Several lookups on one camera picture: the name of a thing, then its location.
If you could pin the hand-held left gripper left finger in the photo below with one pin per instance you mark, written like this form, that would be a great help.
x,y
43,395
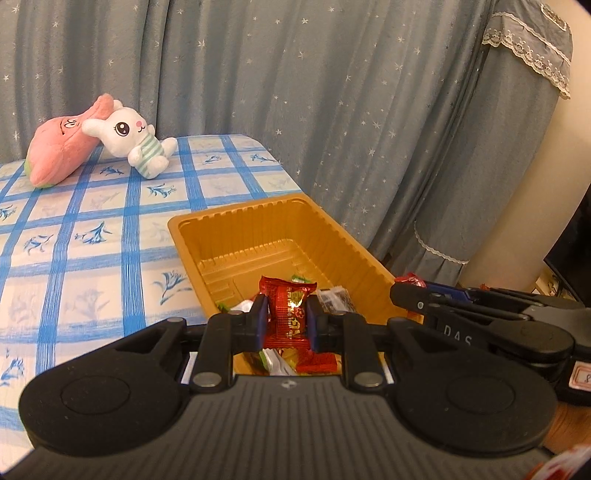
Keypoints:
x,y
262,321

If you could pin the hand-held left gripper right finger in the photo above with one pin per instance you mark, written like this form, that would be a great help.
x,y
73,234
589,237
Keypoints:
x,y
313,325

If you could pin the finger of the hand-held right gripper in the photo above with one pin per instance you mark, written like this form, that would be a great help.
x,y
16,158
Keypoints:
x,y
461,292
415,302

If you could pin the dark clear-wrapped snack packet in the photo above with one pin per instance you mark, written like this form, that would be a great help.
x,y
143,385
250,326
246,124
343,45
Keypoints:
x,y
337,300

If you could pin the orange plastic tray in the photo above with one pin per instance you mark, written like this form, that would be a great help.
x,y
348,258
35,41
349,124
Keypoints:
x,y
258,230

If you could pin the black screen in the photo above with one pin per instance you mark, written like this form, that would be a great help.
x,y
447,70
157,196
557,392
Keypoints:
x,y
575,249

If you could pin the red white printed clothing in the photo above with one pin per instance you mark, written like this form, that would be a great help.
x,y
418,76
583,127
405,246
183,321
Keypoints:
x,y
568,466

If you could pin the grey curtain with lace trim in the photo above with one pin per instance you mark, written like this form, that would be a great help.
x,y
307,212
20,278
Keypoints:
x,y
508,138

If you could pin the blue checked tablecloth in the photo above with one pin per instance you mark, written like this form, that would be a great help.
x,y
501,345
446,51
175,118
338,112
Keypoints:
x,y
92,277

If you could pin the grey star-print curtain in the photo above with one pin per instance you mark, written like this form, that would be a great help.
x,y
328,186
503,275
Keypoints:
x,y
277,92

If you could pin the white rabbit plush toy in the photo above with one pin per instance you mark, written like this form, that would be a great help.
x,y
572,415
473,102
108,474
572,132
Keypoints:
x,y
124,129

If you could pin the pink plush toy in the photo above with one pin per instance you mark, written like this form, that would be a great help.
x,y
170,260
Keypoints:
x,y
55,143

